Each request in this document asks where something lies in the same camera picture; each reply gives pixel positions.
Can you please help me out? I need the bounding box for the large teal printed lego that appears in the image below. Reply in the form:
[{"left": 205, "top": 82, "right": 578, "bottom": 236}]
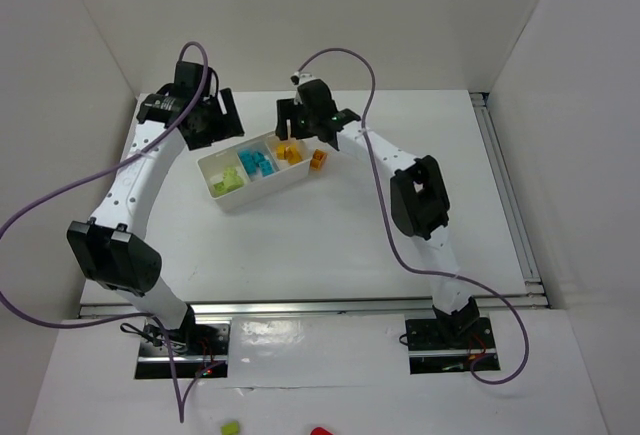
[{"left": 237, "top": 149, "right": 268, "bottom": 175}]

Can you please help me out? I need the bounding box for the pale green stepped lego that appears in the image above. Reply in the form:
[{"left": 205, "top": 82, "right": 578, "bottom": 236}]
[{"left": 223, "top": 166, "right": 244, "bottom": 185}]

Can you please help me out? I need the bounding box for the small teal lego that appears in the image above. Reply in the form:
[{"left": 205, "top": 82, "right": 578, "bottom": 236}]
[{"left": 258, "top": 160, "right": 276, "bottom": 177}]

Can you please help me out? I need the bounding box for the teal lego plate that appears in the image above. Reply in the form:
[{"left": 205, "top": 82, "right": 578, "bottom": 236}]
[{"left": 224, "top": 176, "right": 245, "bottom": 192}]

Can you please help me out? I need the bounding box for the green and orange lego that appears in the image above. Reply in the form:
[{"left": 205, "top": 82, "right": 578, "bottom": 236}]
[{"left": 285, "top": 146, "right": 303, "bottom": 165}]

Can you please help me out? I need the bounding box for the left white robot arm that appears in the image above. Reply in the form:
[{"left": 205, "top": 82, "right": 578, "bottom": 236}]
[{"left": 67, "top": 61, "right": 244, "bottom": 346}]

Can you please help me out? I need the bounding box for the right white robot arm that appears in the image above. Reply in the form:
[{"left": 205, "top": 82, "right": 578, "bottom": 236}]
[{"left": 275, "top": 72, "right": 479, "bottom": 344}]

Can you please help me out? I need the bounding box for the orange lego beside tray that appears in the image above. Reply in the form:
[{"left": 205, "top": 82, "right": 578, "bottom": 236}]
[{"left": 310, "top": 149, "right": 328, "bottom": 171}]

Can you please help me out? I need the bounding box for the white three-compartment tray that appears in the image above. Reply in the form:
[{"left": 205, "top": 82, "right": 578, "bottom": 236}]
[{"left": 197, "top": 132, "right": 312, "bottom": 212}]

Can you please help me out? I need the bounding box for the green lego on front ledge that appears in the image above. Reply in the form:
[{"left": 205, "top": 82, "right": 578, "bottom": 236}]
[{"left": 220, "top": 420, "right": 241, "bottom": 435}]

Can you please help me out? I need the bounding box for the red object at front edge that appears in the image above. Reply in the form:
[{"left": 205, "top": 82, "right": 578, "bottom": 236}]
[{"left": 310, "top": 427, "right": 333, "bottom": 435}]

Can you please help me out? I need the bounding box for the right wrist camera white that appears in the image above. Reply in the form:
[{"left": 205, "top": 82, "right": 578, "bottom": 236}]
[{"left": 290, "top": 71, "right": 316, "bottom": 88}]

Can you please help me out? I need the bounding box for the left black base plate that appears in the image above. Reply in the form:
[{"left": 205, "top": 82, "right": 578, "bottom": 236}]
[{"left": 120, "top": 322, "right": 231, "bottom": 380}]

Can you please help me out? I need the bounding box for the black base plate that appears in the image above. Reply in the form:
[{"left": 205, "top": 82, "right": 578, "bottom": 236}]
[
  {"left": 398, "top": 317, "right": 500, "bottom": 375},
  {"left": 120, "top": 322, "right": 231, "bottom": 380}
]

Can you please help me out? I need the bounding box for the aluminium right rail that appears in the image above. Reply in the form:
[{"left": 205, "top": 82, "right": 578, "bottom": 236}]
[{"left": 469, "top": 92, "right": 546, "bottom": 298}]

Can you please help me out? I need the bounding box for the aluminium rail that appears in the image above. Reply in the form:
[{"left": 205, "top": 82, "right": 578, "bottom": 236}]
[
  {"left": 469, "top": 92, "right": 546, "bottom": 298},
  {"left": 79, "top": 293, "right": 550, "bottom": 319}
]

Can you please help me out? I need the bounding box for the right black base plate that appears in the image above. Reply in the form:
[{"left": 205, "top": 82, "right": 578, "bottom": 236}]
[{"left": 398, "top": 317, "right": 500, "bottom": 375}]

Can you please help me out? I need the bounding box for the aluminium front rail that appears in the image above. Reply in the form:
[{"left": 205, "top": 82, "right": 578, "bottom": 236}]
[{"left": 79, "top": 293, "right": 550, "bottom": 319}]

